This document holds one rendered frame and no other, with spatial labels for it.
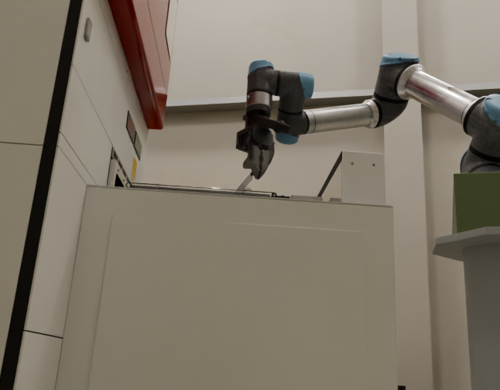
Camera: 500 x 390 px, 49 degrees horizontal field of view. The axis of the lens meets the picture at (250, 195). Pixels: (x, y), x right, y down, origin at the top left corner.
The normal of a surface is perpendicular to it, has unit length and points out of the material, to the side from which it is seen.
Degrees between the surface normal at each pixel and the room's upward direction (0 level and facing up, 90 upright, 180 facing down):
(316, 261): 90
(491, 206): 90
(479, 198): 90
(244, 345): 90
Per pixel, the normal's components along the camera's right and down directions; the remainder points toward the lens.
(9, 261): 0.04, -0.30
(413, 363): -0.22, -0.31
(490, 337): -0.72, -0.25
